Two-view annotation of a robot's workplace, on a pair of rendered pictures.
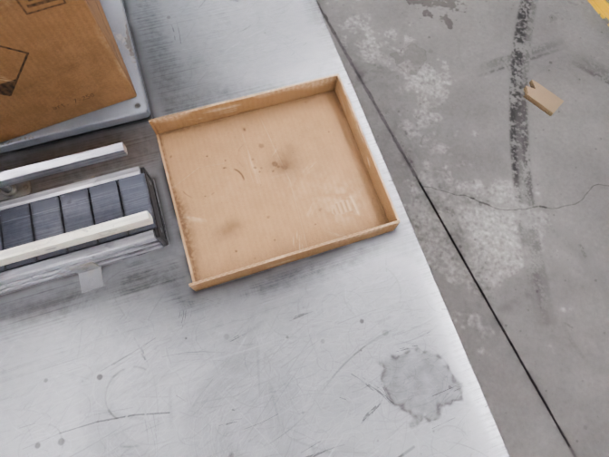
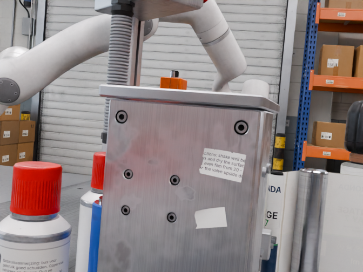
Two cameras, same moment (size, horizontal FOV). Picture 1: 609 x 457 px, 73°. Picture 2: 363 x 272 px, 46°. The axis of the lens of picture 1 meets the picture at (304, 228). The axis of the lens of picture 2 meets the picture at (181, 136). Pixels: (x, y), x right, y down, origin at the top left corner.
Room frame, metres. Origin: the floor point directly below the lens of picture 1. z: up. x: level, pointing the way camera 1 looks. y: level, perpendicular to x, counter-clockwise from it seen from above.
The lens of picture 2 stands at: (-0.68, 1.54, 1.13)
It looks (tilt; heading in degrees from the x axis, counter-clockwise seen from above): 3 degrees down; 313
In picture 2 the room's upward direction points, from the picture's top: 5 degrees clockwise
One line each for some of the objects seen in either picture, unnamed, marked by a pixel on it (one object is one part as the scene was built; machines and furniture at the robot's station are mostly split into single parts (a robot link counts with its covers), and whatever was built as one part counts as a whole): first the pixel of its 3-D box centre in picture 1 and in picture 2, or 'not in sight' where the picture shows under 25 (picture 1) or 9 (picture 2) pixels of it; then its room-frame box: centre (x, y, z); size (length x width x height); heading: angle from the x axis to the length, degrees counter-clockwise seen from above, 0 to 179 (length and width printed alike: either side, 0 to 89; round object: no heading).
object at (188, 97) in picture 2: not in sight; (201, 99); (-0.46, 1.29, 1.14); 0.14 x 0.11 x 0.01; 116
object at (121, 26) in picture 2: not in sight; (118, 73); (-0.17, 1.14, 1.18); 0.04 x 0.04 x 0.21
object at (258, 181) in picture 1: (271, 175); not in sight; (0.26, 0.06, 0.85); 0.30 x 0.26 x 0.04; 116
